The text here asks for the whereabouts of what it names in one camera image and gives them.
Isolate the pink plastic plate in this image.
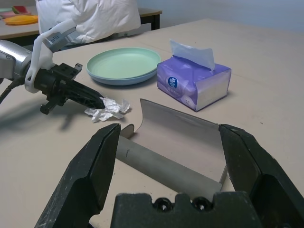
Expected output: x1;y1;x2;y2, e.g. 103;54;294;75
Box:
0;10;31;19

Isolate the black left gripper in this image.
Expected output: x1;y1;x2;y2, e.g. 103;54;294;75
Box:
33;63;105;116

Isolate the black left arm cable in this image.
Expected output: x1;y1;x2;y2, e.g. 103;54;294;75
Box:
0;78;27;105

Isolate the light blue plate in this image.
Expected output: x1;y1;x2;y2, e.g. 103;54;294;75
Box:
86;64;159;86

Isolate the orange plastic plate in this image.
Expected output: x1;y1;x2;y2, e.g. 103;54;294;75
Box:
2;15;39;26

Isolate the purple tissue pack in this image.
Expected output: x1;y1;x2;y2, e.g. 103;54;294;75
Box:
156;38;232;112

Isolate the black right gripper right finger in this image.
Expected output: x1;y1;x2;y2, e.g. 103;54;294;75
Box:
218;123;304;228

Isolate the mint green plate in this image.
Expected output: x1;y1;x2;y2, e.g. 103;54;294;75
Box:
86;47;162;80

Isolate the white tissue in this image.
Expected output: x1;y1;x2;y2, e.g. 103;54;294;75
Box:
84;96;132;124

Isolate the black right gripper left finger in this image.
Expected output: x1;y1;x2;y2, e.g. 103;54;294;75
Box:
34;123;122;228

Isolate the grey glasses case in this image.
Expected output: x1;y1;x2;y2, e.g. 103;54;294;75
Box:
115;98;228;193

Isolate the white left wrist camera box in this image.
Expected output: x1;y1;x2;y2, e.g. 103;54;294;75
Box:
25;20;78;93

